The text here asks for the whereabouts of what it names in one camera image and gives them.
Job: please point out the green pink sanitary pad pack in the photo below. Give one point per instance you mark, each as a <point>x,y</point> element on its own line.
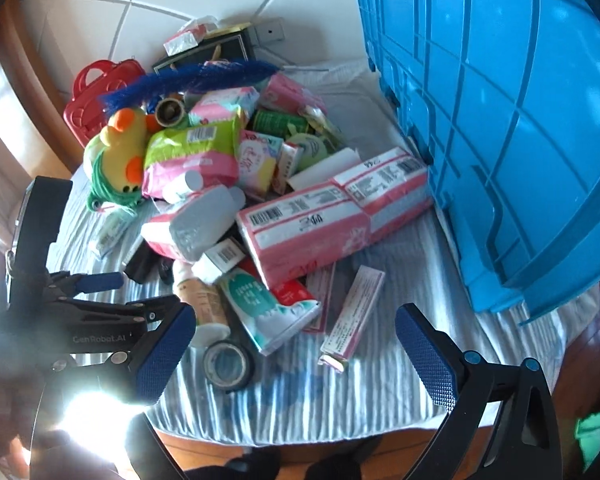
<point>211,150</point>

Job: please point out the black gift box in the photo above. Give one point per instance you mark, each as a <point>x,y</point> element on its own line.
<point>231,44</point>

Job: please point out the black tape roll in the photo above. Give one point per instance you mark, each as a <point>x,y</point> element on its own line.
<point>228,366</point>

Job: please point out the blue plastic storage crate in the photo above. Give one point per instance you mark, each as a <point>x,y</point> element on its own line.
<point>502,99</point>

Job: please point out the long pink white medicine box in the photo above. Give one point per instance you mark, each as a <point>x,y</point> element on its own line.
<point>339,347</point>

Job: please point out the blue fuzzy duster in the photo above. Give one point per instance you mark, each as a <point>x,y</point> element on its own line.
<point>194,78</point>

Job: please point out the Kotex mini pad pack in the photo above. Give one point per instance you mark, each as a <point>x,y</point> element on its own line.
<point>258,154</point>

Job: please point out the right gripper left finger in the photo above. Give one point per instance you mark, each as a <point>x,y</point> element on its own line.
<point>153,361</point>

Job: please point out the wall socket plate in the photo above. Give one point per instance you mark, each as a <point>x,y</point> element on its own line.
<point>269,32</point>

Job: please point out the small white barcode box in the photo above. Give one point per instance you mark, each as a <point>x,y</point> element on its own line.
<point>218,261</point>

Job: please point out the white medicine bottle beige label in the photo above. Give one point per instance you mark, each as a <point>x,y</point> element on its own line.
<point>211,321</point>

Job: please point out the white foil pouch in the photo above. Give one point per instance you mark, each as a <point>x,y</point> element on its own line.
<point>116,221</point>

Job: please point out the white paper roll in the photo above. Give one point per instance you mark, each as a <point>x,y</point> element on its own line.
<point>325,169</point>

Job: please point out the pink white tissue pack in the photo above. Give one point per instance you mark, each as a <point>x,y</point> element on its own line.
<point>390,188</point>
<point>300,232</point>

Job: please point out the teal white pouch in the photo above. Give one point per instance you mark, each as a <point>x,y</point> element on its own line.
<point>269,317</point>

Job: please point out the yellow green duck plush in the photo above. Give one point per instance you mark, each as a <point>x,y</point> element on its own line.
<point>113,161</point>

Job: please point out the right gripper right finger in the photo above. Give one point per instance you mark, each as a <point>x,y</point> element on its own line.
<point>524,443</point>

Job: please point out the red plastic toy suitcase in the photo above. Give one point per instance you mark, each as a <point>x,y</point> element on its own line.
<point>84,114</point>

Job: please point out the small red white box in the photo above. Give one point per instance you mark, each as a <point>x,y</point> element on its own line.
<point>288,161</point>

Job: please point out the pink floral tissue pack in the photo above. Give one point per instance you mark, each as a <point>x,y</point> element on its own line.
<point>284,95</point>

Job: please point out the red white tissue packet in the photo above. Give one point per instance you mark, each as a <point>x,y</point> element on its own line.
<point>190,35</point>

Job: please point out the green one-eyed monster plush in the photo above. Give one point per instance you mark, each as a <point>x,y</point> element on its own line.
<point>314,148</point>

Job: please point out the dark green can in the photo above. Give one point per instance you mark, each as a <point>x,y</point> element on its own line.
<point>278,124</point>

